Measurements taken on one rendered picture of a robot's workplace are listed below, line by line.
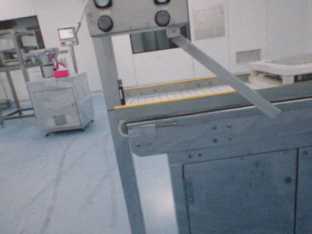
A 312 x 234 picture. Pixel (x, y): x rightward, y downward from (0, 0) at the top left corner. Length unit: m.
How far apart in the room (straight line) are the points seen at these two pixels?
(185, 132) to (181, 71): 5.30
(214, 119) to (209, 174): 0.20
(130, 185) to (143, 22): 0.69
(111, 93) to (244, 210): 0.60
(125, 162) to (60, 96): 2.50
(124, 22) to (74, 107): 2.86
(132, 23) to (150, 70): 5.36
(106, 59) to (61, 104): 2.57
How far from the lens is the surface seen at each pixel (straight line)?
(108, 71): 0.90
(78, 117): 3.40
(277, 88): 0.69
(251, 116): 0.69
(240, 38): 6.12
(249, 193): 0.85
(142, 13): 0.57
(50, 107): 3.50
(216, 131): 0.67
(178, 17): 0.57
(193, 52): 0.60
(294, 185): 0.90
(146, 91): 0.88
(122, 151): 0.98
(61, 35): 3.72
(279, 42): 6.42
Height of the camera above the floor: 1.01
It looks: 17 degrees down
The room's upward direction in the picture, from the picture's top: 8 degrees counter-clockwise
